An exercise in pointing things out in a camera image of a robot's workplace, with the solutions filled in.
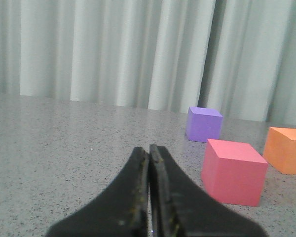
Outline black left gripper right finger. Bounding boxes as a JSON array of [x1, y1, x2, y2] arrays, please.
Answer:
[[149, 145, 267, 237]]

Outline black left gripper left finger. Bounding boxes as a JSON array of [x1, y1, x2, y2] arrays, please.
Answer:
[[46, 147, 148, 237]]

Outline orange foam cube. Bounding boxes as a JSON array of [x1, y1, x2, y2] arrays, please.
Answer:
[[262, 127, 296, 175]]

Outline red foam cube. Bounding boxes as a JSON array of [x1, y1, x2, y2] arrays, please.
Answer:
[[201, 139, 268, 206]]

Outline purple foam cube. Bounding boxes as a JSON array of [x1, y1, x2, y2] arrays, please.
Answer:
[[185, 107, 223, 142]]

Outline pale green curtain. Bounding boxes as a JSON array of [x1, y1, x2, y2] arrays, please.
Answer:
[[0, 0, 296, 125]]

